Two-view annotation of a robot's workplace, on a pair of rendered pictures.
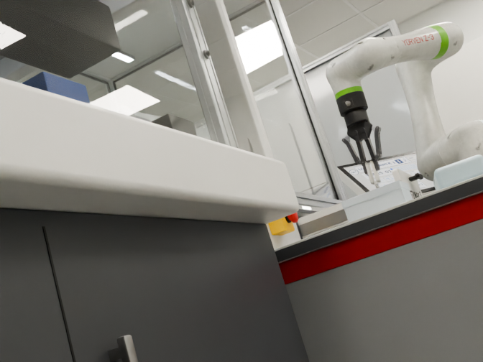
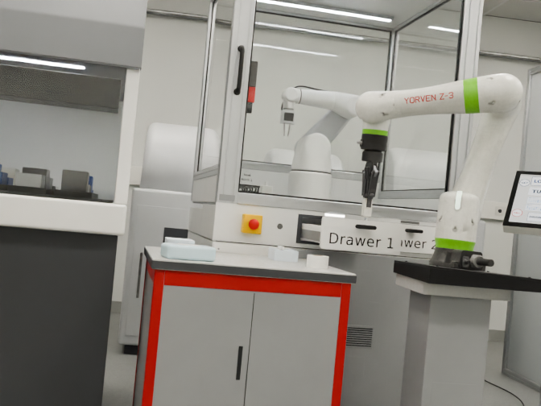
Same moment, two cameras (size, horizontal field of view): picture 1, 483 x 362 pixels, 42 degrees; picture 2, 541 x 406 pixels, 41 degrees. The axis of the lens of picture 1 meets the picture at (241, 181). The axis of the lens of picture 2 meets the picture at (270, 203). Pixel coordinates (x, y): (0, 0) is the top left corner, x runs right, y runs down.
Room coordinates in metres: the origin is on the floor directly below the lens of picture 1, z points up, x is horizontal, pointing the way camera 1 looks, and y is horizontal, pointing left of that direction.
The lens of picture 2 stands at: (0.20, -2.33, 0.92)
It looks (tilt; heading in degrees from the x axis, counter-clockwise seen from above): 1 degrees up; 55
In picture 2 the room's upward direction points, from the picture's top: 5 degrees clockwise
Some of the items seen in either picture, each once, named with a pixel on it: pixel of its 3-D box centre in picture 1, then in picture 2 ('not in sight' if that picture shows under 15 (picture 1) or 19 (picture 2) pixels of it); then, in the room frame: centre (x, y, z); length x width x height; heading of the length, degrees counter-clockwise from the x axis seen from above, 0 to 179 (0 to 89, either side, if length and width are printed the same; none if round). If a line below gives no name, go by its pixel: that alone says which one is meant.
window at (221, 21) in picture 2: not in sight; (217, 72); (1.79, 0.44, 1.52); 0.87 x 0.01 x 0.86; 67
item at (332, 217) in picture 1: (348, 217); (342, 235); (1.98, -0.29, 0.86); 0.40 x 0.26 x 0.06; 67
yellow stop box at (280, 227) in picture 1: (280, 220); (251, 224); (1.71, -0.07, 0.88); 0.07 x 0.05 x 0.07; 157
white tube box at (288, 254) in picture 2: not in sight; (282, 254); (1.72, -0.27, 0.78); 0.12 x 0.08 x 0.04; 65
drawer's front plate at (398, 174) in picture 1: (410, 190); (361, 235); (1.89, -0.48, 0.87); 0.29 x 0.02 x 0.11; 157
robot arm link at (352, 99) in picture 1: (351, 105); (372, 143); (1.97, -0.42, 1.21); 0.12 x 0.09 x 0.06; 155
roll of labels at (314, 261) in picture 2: not in sight; (317, 261); (1.67, -0.52, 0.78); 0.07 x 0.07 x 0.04
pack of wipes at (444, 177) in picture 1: (459, 177); (187, 251); (1.26, -0.42, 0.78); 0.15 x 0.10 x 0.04; 167
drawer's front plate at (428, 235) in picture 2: not in sight; (409, 238); (2.31, -0.31, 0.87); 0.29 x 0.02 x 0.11; 157
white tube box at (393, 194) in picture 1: (378, 204); (179, 246); (1.31, -0.26, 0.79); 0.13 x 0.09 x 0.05; 66
